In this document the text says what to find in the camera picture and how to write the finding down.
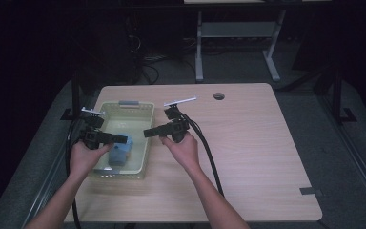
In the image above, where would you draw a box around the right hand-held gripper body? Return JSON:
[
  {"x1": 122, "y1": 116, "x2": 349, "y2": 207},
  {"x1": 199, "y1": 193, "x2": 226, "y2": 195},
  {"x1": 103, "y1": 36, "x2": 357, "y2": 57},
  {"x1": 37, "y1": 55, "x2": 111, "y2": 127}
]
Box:
[{"x1": 163, "y1": 96, "x2": 198, "y2": 143}]

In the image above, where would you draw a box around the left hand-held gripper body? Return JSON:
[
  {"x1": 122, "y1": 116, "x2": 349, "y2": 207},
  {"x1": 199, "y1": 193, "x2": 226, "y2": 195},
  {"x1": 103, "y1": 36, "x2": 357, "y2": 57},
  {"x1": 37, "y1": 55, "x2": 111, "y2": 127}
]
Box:
[{"x1": 79, "y1": 107, "x2": 106, "y2": 150}]

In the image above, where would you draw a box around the pale yellow plastic basket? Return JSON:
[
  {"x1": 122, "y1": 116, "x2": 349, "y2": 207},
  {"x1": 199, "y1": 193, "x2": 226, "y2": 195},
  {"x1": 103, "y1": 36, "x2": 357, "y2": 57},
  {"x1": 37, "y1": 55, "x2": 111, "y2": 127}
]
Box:
[{"x1": 89, "y1": 100, "x2": 156, "y2": 179}]

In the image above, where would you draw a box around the person's left hand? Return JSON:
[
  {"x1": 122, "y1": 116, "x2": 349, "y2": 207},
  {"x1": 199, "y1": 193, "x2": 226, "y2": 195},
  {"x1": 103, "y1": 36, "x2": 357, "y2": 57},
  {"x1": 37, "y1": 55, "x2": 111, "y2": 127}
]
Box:
[{"x1": 69, "y1": 141, "x2": 113, "y2": 179}]

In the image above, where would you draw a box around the person's right hand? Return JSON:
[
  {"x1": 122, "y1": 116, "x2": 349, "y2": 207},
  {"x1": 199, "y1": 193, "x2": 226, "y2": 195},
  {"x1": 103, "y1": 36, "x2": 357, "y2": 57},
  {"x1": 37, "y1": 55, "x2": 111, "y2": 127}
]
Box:
[{"x1": 159, "y1": 132, "x2": 202, "y2": 175}]

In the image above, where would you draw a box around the black metal stand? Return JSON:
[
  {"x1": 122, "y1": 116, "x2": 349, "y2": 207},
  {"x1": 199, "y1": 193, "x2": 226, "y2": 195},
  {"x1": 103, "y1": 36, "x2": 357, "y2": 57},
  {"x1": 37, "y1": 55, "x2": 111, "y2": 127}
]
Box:
[
  {"x1": 332, "y1": 68, "x2": 357, "y2": 126},
  {"x1": 60, "y1": 71, "x2": 81, "y2": 123}
]

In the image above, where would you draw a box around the grey tape strip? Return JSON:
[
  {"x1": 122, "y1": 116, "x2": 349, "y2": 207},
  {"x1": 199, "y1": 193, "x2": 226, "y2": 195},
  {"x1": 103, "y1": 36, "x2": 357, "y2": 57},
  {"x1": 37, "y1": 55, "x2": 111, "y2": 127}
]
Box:
[{"x1": 299, "y1": 187, "x2": 323, "y2": 197}]

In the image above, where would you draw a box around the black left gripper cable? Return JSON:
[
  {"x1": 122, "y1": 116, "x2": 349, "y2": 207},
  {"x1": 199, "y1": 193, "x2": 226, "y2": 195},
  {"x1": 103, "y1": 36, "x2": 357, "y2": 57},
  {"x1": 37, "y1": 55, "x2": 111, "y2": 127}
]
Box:
[{"x1": 64, "y1": 117, "x2": 84, "y2": 229}]

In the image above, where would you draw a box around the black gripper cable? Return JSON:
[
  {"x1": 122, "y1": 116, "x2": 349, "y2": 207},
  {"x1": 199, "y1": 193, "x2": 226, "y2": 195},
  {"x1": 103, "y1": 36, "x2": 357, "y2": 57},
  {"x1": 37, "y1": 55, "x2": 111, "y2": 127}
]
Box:
[
  {"x1": 179, "y1": 113, "x2": 226, "y2": 198},
  {"x1": 64, "y1": 117, "x2": 84, "y2": 229}
]

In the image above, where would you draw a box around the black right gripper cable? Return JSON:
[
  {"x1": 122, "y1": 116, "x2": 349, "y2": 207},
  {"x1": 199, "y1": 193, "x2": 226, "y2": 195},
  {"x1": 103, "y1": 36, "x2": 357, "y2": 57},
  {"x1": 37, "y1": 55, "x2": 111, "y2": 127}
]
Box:
[{"x1": 179, "y1": 113, "x2": 226, "y2": 198}]

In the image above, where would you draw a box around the tangle of floor cables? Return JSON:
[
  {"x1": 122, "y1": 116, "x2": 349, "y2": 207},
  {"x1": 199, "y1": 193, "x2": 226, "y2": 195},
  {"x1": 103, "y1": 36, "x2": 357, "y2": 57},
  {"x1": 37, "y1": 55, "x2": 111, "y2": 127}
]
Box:
[{"x1": 127, "y1": 34, "x2": 198, "y2": 85}]

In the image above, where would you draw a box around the aluminium rail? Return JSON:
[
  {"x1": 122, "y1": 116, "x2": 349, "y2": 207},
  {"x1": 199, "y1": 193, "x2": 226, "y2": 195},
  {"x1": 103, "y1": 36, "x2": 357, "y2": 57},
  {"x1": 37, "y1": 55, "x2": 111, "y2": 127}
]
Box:
[
  {"x1": 20, "y1": 94, "x2": 93, "y2": 229},
  {"x1": 317, "y1": 94, "x2": 366, "y2": 220}
]

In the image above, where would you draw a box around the grey metal table frame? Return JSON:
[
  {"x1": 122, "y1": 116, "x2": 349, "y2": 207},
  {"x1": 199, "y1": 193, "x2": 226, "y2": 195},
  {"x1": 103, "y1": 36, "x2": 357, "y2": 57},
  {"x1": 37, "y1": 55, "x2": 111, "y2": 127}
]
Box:
[{"x1": 194, "y1": 10, "x2": 287, "y2": 83}]

